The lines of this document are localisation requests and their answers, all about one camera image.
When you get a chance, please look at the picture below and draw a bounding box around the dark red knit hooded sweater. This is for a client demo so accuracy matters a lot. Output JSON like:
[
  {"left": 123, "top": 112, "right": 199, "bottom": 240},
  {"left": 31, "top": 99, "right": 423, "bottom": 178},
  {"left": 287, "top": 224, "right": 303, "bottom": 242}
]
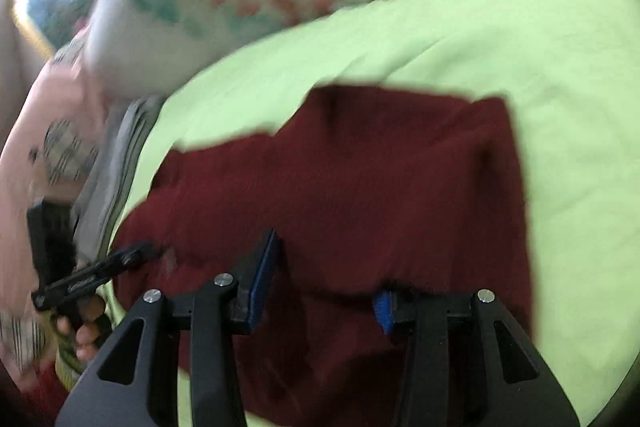
[{"left": 113, "top": 86, "right": 532, "bottom": 426}]

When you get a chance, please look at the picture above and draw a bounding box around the person's left hand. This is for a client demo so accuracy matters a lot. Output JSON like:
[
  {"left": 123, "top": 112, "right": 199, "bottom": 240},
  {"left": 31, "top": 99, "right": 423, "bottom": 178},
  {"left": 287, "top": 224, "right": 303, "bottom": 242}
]
[{"left": 54, "top": 295, "right": 111, "bottom": 367}]

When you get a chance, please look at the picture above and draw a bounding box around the pink heart-print pillow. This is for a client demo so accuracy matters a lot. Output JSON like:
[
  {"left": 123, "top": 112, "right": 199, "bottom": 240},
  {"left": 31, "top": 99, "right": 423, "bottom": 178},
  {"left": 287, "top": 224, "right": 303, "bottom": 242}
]
[{"left": 1, "top": 32, "right": 108, "bottom": 390}]

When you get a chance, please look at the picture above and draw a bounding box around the folded grey towel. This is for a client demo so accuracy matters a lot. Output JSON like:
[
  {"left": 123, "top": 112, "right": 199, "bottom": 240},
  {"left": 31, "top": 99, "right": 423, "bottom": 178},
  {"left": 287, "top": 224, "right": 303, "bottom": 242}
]
[{"left": 70, "top": 95, "right": 164, "bottom": 265}]

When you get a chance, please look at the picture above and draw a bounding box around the light green bed sheet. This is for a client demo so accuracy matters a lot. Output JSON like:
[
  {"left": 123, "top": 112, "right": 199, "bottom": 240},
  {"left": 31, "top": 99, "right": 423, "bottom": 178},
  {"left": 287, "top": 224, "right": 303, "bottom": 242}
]
[{"left": 125, "top": 0, "right": 639, "bottom": 424}]

